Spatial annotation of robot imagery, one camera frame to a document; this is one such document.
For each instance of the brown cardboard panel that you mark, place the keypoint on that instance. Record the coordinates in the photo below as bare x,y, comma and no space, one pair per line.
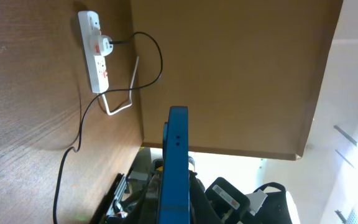
249,71

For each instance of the blue Galaxy smartphone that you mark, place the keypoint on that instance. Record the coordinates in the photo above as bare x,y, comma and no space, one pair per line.
174,200

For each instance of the white power strip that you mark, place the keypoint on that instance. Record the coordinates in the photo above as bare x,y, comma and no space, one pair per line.
98,75

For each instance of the white USB charger plug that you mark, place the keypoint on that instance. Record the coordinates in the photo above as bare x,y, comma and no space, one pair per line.
100,45

